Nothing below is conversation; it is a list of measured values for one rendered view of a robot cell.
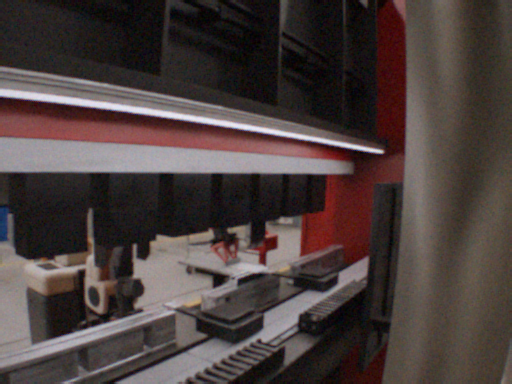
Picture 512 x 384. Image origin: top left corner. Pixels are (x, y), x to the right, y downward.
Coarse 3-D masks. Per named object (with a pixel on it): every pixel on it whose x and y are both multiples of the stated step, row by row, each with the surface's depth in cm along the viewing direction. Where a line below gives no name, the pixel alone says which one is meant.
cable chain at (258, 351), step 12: (252, 348) 71; (264, 348) 71; (276, 348) 72; (228, 360) 66; (240, 360) 66; (252, 360) 68; (264, 360) 67; (276, 360) 70; (204, 372) 61; (216, 372) 61; (228, 372) 63; (240, 372) 62; (252, 372) 64; (264, 372) 67
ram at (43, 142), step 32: (0, 96) 62; (0, 128) 63; (32, 128) 68; (64, 128) 74; (96, 128) 81; (128, 128) 88; (160, 128) 96; (192, 128) 106; (224, 128) 117; (0, 160) 63; (32, 160) 69; (64, 160) 75; (96, 160) 81; (128, 160) 89; (160, 160) 97; (192, 160) 107; (224, 160) 118; (256, 160) 132; (288, 160) 150; (320, 160) 174; (352, 160) 208
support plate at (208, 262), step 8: (200, 256) 160; (208, 256) 161; (216, 256) 161; (184, 264) 149; (192, 264) 147; (200, 264) 147; (208, 264) 148; (216, 264) 148; (224, 264) 149; (256, 264) 151; (216, 272) 141; (224, 272) 139; (232, 272) 138; (240, 272) 139
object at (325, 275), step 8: (264, 272) 140; (272, 272) 139; (280, 272) 139; (304, 272) 129; (312, 272) 129; (320, 272) 129; (328, 272) 130; (296, 280) 128; (304, 280) 127; (312, 280) 125; (320, 280) 124; (328, 280) 125; (336, 280) 131; (304, 288) 127; (312, 288) 125; (320, 288) 124; (328, 288) 126
